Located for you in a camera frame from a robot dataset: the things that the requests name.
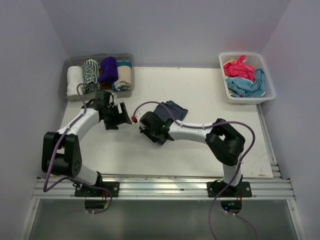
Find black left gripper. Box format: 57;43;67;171
103;102;132;130

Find dark grey towel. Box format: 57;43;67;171
153;100;189;122

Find purple towel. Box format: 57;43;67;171
98;56;119;84

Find clear plastic tray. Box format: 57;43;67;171
58;53;135;102

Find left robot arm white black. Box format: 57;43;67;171
41;100;132;197

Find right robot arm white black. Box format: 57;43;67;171
139;117;246;197

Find beige teal rolled towel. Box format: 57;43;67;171
112;60;133;92

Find brown rolled towel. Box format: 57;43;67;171
99;67;112;90

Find green striped rolled towel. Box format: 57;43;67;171
82;59;101;94

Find white rolled towel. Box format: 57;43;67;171
66;66;84;97

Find light blue crumpled towel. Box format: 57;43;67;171
225;68;266;98

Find pink object in basket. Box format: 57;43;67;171
223;55;256;83

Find white plastic laundry basket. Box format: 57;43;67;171
219;52;276;105

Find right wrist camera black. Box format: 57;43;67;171
139;111;165;131

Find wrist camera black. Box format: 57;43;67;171
139;111;165;131
94;90;115;107

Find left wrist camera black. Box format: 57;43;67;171
94;90;115;107

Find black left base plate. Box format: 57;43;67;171
74;181;120;198

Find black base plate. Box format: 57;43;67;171
206;180;253;198
74;181;120;198

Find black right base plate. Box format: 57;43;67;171
206;180;253;198

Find aluminium mounting rail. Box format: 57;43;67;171
31;174;295;200

